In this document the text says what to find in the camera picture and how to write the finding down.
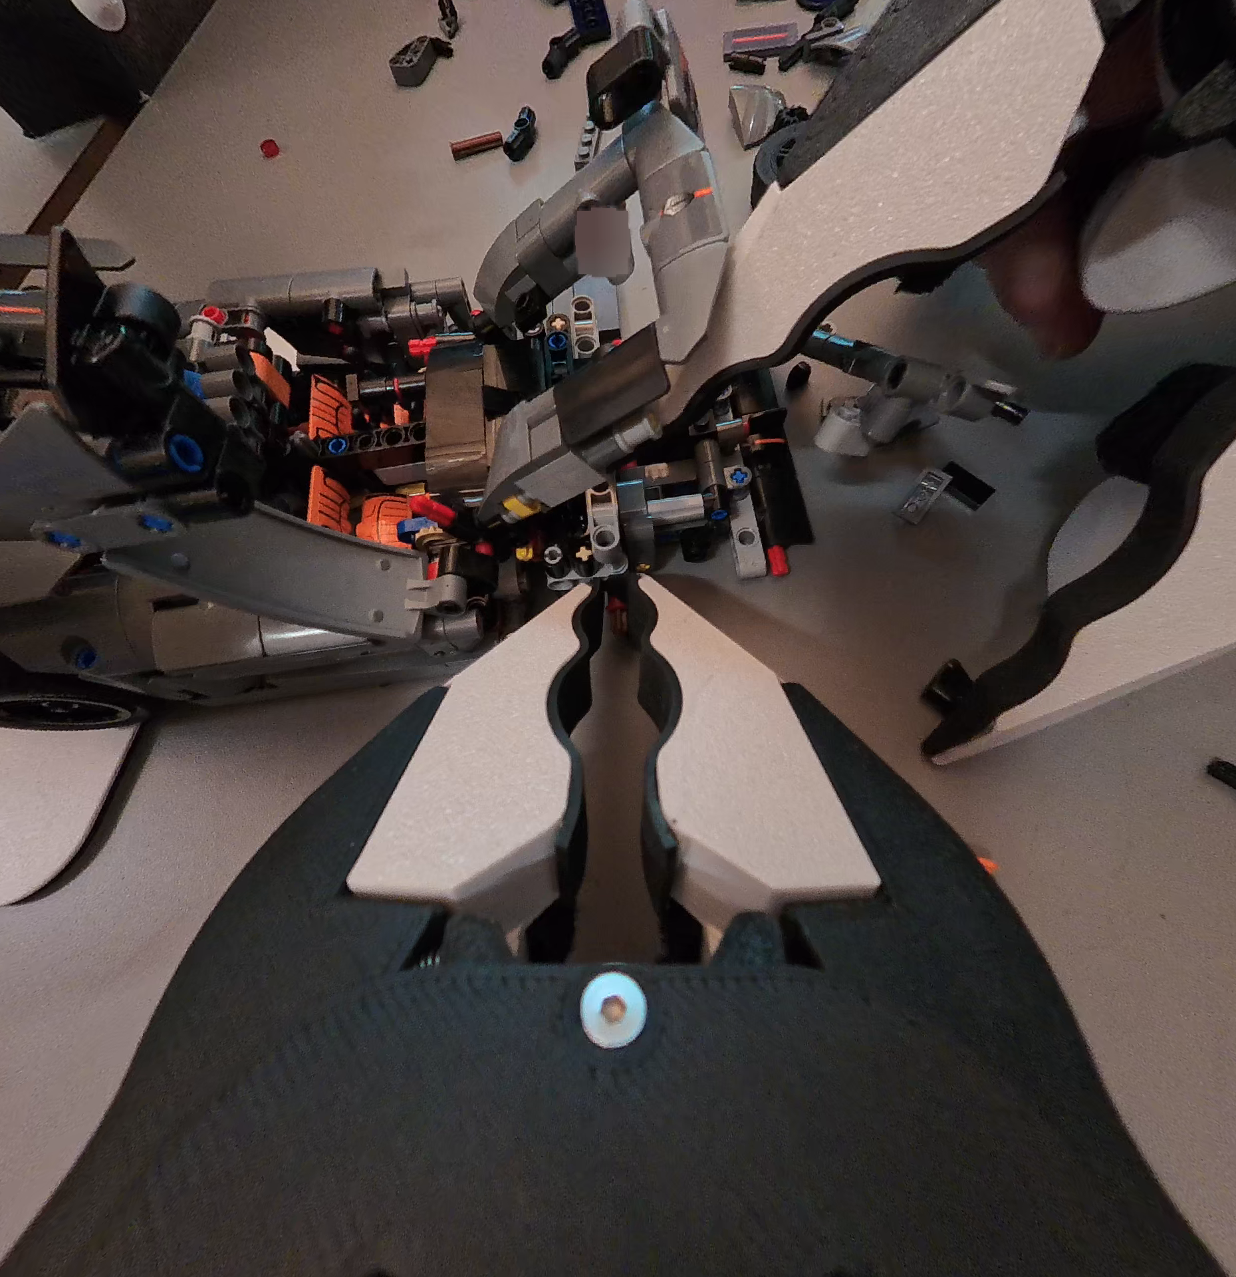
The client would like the grey curved lego shell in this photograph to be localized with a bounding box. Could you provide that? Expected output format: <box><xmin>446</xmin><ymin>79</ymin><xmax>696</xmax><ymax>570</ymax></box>
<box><xmin>727</xmin><ymin>84</ymin><xmax>787</xmax><ymax>152</ymax></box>

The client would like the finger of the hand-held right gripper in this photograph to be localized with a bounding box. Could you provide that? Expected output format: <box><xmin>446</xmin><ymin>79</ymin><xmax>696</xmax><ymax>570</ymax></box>
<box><xmin>920</xmin><ymin>361</ymin><xmax>1236</xmax><ymax>768</ymax></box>
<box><xmin>655</xmin><ymin>0</ymin><xmax>1106</xmax><ymax>426</ymax></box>

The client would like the grey lego panel strip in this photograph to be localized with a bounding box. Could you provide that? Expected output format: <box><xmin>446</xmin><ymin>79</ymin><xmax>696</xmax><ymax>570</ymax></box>
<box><xmin>801</xmin><ymin>329</ymin><xmax>1027</xmax><ymax>459</ymax></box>

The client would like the grey studded lego plate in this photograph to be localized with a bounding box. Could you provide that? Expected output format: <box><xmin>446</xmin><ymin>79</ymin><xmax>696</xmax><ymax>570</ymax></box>
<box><xmin>894</xmin><ymin>469</ymin><xmax>953</xmax><ymax>526</ymax></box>

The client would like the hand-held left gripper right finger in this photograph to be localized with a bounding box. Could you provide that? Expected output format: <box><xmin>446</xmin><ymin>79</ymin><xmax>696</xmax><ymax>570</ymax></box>
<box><xmin>638</xmin><ymin>579</ymin><xmax>881</xmax><ymax>962</ymax></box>

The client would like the grey lego car model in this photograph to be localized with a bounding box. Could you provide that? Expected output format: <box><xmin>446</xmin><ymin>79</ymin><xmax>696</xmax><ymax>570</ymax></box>
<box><xmin>0</xmin><ymin>0</ymin><xmax>819</xmax><ymax>731</ymax></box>

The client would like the white rounded mat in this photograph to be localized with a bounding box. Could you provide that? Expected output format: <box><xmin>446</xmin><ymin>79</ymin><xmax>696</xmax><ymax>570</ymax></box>
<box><xmin>0</xmin><ymin>723</ymin><xmax>142</xmax><ymax>912</ymax></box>

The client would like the person's right hand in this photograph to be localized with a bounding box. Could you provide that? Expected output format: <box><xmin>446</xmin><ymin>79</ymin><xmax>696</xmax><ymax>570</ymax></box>
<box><xmin>979</xmin><ymin>183</ymin><xmax>1106</xmax><ymax>364</ymax></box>

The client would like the pile of loose lego parts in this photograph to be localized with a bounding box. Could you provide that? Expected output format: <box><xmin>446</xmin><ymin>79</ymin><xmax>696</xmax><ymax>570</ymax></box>
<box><xmin>721</xmin><ymin>0</ymin><xmax>873</xmax><ymax>76</ymax></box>

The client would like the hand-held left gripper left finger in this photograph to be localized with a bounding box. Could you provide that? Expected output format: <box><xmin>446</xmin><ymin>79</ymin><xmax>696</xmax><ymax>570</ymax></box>
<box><xmin>347</xmin><ymin>582</ymin><xmax>589</xmax><ymax>962</ymax></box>

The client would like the black lego bracket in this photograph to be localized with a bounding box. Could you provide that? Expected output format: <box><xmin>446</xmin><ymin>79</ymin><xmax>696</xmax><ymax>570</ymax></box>
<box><xmin>541</xmin><ymin>0</ymin><xmax>614</xmax><ymax>82</ymax></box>

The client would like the black lego wheel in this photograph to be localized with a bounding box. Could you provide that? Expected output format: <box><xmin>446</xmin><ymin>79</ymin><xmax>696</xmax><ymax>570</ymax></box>
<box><xmin>752</xmin><ymin>104</ymin><xmax>813</xmax><ymax>192</ymax></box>

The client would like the grey lego liftarm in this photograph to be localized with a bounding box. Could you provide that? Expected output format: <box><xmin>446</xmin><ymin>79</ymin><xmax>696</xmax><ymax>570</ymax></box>
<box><xmin>388</xmin><ymin>35</ymin><xmax>457</xmax><ymax>88</ymax></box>

